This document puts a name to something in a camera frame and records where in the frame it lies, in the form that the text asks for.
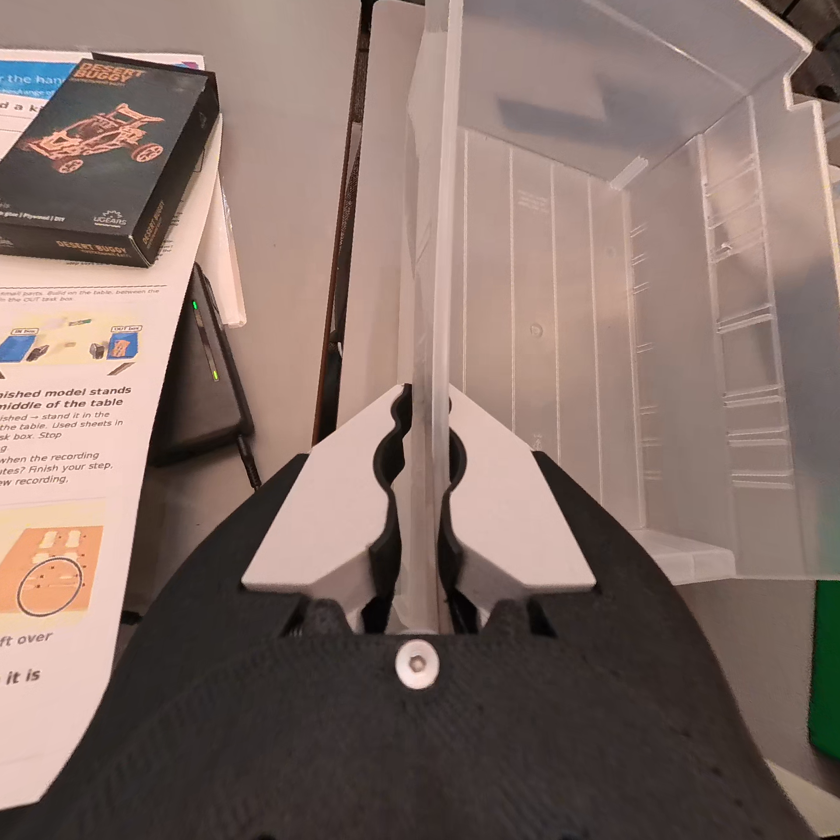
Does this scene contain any black power bank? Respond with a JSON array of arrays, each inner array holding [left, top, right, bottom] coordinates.
[[147, 262, 257, 468]]

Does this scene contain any illustrated instruction sheet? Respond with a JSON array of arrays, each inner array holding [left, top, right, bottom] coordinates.
[[0, 128, 227, 772]]

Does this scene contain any black model kit box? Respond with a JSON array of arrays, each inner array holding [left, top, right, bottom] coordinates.
[[0, 52, 221, 269]]

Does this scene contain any black cable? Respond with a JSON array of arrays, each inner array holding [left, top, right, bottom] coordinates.
[[233, 433, 263, 490]]

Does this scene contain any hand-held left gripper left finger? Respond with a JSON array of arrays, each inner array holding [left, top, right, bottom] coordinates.
[[241, 384, 414, 634]]

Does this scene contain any large clear plastic drawer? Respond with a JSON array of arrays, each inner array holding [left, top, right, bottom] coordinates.
[[371, 0, 840, 634]]

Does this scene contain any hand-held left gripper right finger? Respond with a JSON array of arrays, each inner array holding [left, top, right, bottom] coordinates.
[[436, 387, 598, 634]]

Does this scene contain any green plastic bin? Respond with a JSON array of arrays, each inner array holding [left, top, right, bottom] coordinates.
[[807, 577, 840, 762]]

